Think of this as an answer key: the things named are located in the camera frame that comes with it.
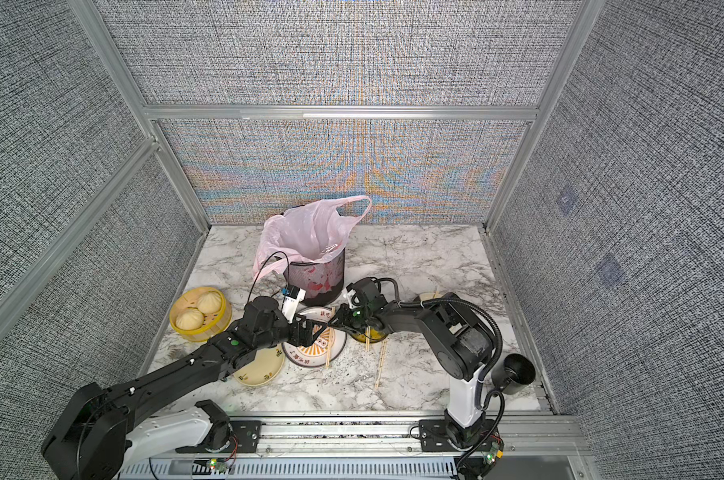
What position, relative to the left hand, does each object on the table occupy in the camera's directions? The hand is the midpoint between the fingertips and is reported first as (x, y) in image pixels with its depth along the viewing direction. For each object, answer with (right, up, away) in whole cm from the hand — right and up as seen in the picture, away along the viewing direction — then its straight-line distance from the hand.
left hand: (321, 320), depth 81 cm
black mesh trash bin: (0, +10, +5) cm, 11 cm away
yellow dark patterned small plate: (+15, -7, +9) cm, 19 cm away
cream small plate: (-15, -13, +1) cm, 20 cm away
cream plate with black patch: (+32, +4, +17) cm, 37 cm away
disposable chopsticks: (+13, -7, +7) cm, 16 cm away
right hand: (+1, -1, +8) cm, 9 cm away
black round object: (+52, -15, +1) cm, 55 cm away
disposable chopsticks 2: (+2, -8, +7) cm, 11 cm away
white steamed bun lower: (-40, -1, +7) cm, 40 cm away
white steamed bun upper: (-35, +3, +9) cm, 37 cm away
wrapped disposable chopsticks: (+17, -13, +5) cm, 22 cm away
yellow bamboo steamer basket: (-33, -4, +9) cm, 34 cm away
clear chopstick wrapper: (0, +20, +12) cm, 23 cm away
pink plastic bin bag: (-5, +25, +12) cm, 28 cm away
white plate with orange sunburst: (0, -10, +7) cm, 12 cm away
